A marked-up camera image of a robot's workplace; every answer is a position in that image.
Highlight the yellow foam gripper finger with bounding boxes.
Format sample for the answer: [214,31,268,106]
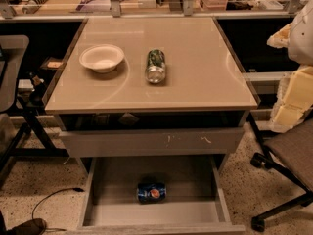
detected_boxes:
[273,66,313,127]
[267,23,291,48]

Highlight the blue pepsi can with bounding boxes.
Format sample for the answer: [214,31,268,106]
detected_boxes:
[137,183,166,204]

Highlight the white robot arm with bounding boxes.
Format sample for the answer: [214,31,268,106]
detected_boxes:
[267,0,313,133]

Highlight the closed grey top drawer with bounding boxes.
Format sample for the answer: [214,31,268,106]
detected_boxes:
[60,127,244,158]

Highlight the open grey middle drawer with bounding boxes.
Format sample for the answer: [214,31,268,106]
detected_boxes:
[80,155,245,235]

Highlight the grey office chair right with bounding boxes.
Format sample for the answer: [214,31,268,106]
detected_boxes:
[247,115,313,232]

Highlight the white paper bowl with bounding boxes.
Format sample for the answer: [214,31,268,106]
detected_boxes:
[79,44,124,73]

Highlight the dark chair left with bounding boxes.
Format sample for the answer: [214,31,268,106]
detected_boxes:
[0,35,68,183]

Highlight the black floor cable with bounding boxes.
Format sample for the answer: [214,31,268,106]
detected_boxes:
[30,187,86,232]

